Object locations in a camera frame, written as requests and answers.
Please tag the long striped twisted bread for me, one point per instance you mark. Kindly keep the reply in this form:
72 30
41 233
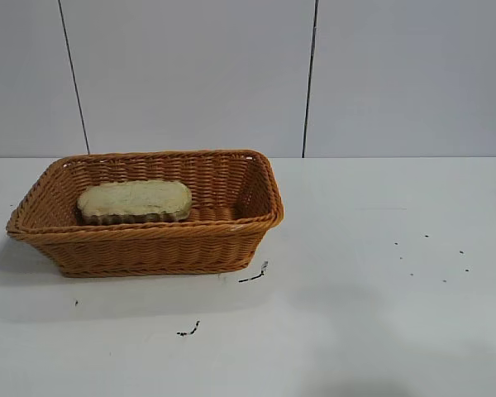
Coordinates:
136 200

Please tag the brown woven wicker basket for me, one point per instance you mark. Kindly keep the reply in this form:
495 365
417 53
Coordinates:
149 248

